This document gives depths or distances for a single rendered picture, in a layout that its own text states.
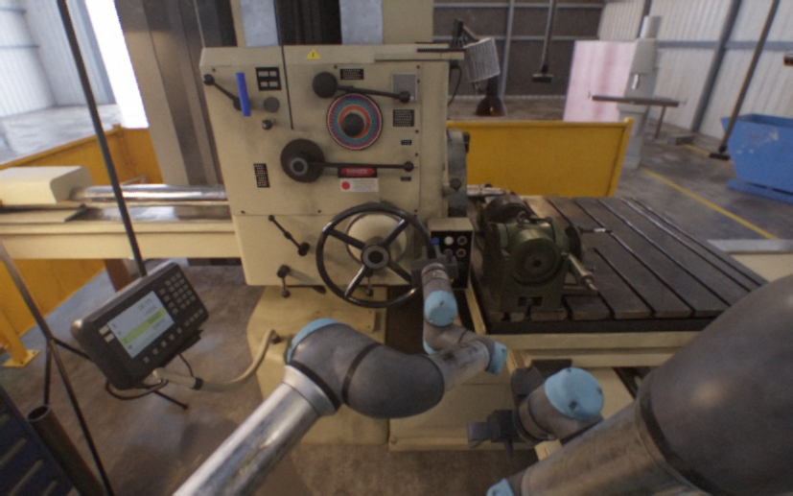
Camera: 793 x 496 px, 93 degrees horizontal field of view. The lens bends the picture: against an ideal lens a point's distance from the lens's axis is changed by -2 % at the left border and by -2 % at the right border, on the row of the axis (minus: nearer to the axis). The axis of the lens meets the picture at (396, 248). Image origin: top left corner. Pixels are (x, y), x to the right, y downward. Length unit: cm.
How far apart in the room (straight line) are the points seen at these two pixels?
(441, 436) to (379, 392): 166
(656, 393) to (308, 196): 122
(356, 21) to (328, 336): 151
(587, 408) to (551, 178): 363
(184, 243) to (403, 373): 153
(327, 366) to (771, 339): 54
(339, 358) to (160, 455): 202
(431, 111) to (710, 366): 110
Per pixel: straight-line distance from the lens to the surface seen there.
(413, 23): 193
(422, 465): 224
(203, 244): 196
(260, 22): 202
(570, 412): 65
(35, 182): 223
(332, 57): 131
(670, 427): 33
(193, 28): 213
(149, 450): 265
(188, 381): 150
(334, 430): 224
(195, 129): 221
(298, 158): 128
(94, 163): 427
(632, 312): 171
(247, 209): 147
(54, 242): 236
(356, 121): 120
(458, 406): 209
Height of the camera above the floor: 190
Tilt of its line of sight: 28 degrees down
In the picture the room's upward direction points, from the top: straight up
